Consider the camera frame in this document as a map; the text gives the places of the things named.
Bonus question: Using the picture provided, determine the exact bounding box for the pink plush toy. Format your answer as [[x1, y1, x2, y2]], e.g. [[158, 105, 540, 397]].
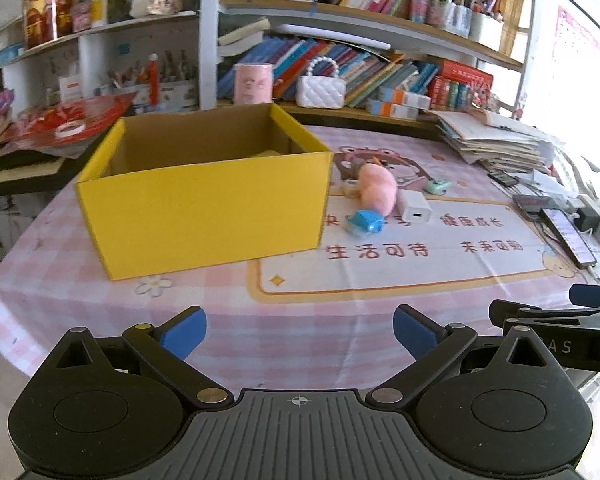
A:
[[356, 164, 398, 217]]

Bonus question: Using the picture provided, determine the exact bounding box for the white orange carton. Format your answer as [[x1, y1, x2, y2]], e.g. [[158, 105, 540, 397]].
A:
[[366, 100, 421, 121], [378, 86, 432, 109]]

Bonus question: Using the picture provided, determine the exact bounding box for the pink checked printed tablecloth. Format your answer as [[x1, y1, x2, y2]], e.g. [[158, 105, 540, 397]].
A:
[[0, 122, 600, 396]]

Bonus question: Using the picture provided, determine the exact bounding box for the black smartphone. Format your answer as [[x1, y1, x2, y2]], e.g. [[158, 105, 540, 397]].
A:
[[539, 206, 598, 268]]

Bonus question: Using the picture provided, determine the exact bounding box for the white pen holder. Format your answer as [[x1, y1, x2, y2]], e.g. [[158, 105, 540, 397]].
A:
[[469, 10, 503, 52]]

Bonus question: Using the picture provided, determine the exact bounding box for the red figure pen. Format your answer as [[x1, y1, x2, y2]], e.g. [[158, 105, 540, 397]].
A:
[[147, 54, 161, 106]]

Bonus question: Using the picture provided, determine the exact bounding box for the pink wall poster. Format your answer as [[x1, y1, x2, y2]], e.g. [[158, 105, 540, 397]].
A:
[[550, 5, 600, 57]]

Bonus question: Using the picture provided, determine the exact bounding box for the grey furry toy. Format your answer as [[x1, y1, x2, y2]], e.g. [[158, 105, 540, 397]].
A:
[[341, 156, 369, 181]]

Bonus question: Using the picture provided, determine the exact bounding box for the white pen organizer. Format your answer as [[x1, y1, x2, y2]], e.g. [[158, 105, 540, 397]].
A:
[[107, 50, 201, 113]]

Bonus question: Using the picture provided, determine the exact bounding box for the blue toy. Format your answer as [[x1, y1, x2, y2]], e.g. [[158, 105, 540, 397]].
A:
[[346, 210, 385, 236]]

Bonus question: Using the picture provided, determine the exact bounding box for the yellow white bottle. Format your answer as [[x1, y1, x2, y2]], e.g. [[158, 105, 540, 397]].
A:
[[90, 0, 112, 28]]

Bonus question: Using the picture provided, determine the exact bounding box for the red printed gift box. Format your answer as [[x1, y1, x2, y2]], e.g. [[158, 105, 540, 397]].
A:
[[22, 0, 76, 51]]

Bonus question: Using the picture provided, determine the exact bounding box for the small white red box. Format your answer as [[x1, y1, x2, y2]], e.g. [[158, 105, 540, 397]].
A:
[[59, 74, 83, 106]]

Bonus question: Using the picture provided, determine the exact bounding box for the pink cylinder cup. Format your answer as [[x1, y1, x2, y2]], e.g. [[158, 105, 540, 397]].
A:
[[233, 62, 273, 106]]

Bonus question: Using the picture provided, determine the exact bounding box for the red boxed book set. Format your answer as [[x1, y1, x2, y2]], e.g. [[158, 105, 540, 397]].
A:
[[427, 58, 494, 111]]

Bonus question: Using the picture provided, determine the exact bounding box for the thick cream book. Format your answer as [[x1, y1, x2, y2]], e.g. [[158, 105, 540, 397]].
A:
[[217, 17, 272, 58]]

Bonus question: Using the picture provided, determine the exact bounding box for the red plastic bag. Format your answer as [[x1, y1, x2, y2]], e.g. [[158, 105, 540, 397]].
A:
[[10, 95, 137, 147]]

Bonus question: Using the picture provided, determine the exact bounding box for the white pearl handle handbag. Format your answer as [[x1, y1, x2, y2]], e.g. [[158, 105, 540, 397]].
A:
[[296, 56, 346, 109]]

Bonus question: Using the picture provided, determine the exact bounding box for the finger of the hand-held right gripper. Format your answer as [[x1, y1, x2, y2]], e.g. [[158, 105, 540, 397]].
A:
[[489, 300, 600, 333], [569, 284, 600, 308]]

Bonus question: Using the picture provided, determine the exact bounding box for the white wooden bookshelf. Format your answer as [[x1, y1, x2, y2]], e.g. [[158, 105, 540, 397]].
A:
[[0, 0, 538, 126]]

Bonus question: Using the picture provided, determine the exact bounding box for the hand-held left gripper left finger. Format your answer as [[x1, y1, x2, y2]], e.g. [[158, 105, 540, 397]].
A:
[[30, 305, 236, 411]]

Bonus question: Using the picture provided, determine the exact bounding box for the stack of papers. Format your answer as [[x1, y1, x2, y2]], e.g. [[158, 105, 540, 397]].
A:
[[432, 110, 563, 173]]

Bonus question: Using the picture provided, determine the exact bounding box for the white charger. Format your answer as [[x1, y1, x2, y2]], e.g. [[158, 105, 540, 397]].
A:
[[396, 189, 433, 224]]

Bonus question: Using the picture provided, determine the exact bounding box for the yellow cardboard box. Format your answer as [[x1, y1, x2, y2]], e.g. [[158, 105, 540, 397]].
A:
[[75, 102, 335, 282]]

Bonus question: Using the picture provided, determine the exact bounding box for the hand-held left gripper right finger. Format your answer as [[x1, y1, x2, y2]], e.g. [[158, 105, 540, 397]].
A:
[[365, 304, 576, 411]]

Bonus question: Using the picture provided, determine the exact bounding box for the dark smartphone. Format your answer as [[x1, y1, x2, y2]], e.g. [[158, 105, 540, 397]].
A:
[[512, 193, 561, 221]]

